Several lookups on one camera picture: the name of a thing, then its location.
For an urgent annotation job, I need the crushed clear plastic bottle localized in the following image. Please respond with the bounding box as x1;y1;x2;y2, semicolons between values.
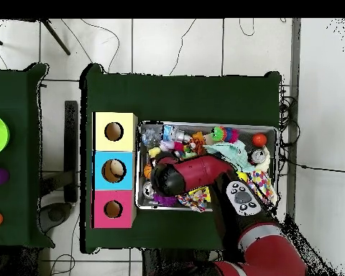
142;124;192;144

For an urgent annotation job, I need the wooden box with three holes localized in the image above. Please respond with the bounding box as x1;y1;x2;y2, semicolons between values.
91;111;139;230

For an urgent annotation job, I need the shallow clear mesh bin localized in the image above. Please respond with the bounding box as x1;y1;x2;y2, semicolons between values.
135;121;279;214

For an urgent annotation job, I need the orange tiger plush toy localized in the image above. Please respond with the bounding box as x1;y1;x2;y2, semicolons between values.
189;131;207;155

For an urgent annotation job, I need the purple spiky toy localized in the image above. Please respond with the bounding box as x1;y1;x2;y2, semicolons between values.
153;193;178;207

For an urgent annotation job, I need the rainbow fuzzy caterpillar toy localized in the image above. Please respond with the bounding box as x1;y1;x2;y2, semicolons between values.
211;126;240;144

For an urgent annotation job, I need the dark green tablecloth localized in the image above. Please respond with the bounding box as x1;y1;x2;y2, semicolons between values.
0;63;56;249
79;63;283;254

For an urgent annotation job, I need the mint green cloth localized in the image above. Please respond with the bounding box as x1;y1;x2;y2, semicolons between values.
202;139;255;173

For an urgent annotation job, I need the black soda can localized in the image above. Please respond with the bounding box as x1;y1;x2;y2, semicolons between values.
248;148;267;165

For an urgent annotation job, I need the orange ball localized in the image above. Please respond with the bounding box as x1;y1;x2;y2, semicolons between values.
252;132;268;148

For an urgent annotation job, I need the colourful dotted cloth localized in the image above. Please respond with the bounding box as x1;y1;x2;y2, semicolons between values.
245;170;277;208

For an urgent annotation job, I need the black tripod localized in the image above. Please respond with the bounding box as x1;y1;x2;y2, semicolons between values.
0;19;72;56

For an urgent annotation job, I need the thin black floor cable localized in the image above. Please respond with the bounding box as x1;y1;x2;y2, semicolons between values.
238;19;256;37
80;19;121;73
168;19;198;76

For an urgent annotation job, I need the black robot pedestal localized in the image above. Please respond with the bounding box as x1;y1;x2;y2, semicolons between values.
142;248;216;276

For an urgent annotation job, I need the black cable bundle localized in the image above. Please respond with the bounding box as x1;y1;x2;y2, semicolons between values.
277;81;301;176

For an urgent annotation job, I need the black cable with connector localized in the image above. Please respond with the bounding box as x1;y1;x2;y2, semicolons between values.
278;153;345;174

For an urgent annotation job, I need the grey floor cable cover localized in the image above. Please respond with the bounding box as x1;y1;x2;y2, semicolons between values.
284;18;302;222

